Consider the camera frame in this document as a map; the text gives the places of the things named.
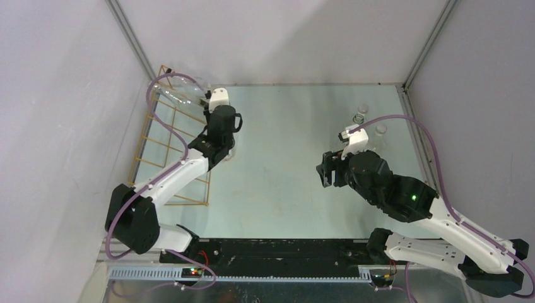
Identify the clear bottle frosted cap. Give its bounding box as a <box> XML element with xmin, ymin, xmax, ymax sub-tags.
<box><xmin>368</xmin><ymin>124</ymin><xmax>387</xmax><ymax>154</ymax></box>

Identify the clear bottle white label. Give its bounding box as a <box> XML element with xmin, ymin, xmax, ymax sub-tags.
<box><xmin>223</xmin><ymin>140</ymin><xmax>237</xmax><ymax>162</ymax></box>

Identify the long clear glass bottle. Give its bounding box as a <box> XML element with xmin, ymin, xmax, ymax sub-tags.
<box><xmin>352</xmin><ymin>114</ymin><xmax>365</xmax><ymax>126</ymax></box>

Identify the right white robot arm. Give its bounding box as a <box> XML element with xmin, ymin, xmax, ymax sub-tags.
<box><xmin>316</xmin><ymin>151</ymin><xmax>529</xmax><ymax>298</ymax></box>

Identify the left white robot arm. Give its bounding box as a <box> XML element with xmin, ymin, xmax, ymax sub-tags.
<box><xmin>105</xmin><ymin>105</ymin><xmax>243</xmax><ymax>263</ymax></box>

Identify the clear bottle black cork top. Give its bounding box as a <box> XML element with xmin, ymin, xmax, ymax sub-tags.
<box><xmin>168</xmin><ymin>76</ymin><xmax>211</xmax><ymax>98</ymax></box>

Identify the clear bottle black label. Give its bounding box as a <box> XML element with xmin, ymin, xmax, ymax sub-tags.
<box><xmin>152</xmin><ymin>82</ymin><xmax>208</xmax><ymax>108</ymax></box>

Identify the right electronics board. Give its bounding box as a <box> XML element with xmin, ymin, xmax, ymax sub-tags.
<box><xmin>372</xmin><ymin>274</ymin><xmax>391</xmax><ymax>281</ymax></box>

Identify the electronics board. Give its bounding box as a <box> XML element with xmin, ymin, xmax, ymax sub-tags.
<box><xmin>180</xmin><ymin>268</ymin><xmax>204</xmax><ymax>278</ymax></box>
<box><xmin>372</xmin><ymin>274</ymin><xmax>391</xmax><ymax>281</ymax></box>

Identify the left electronics board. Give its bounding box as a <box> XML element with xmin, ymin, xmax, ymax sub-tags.
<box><xmin>180</xmin><ymin>268</ymin><xmax>204</xmax><ymax>278</ymax></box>

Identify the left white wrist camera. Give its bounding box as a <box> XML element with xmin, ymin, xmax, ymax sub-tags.
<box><xmin>204</xmin><ymin>88</ymin><xmax>230</xmax><ymax>113</ymax></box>

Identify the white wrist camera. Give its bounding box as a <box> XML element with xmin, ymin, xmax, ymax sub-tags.
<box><xmin>338</xmin><ymin>124</ymin><xmax>368</xmax><ymax>160</ymax></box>
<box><xmin>204</xmin><ymin>88</ymin><xmax>230</xmax><ymax>113</ymax></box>

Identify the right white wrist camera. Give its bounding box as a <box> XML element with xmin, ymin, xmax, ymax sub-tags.
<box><xmin>338</xmin><ymin>124</ymin><xmax>368</xmax><ymax>160</ymax></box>

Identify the gold wire wine rack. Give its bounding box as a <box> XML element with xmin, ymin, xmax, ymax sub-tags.
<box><xmin>127</xmin><ymin>78</ymin><xmax>206</xmax><ymax>186</ymax></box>

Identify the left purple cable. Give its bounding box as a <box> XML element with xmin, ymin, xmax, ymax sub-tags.
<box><xmin>104</xmin><ymin>73</ymin><xmax>210</xmax><ymax>261</ymax></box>

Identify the purple cable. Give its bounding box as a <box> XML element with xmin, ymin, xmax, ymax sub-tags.
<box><xmin>349</xmin><ymin>115</ymin><xmax>535</xmax><ymax>299</ymax></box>
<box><xmin>104</xmin><ymin>73</ymin><xmax>210</xmax><ymax>261</ymax></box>

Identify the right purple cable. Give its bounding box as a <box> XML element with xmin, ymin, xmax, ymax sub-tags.
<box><xmin>349</xmin><ymin>115</ymin><xmax>535</xmax><ymax>299</ymax></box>

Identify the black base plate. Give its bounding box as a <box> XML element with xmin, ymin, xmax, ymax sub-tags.
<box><xmin>184</xmin><ymin>238</ymin><xmax>390</xmax><ymax>278</ymax></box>

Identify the aluminium frame rail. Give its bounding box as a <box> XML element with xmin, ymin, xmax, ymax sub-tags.
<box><xmin>108</xmin><ymin>250</ymin><xmax>445</xmax><ymax>287</ymax></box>

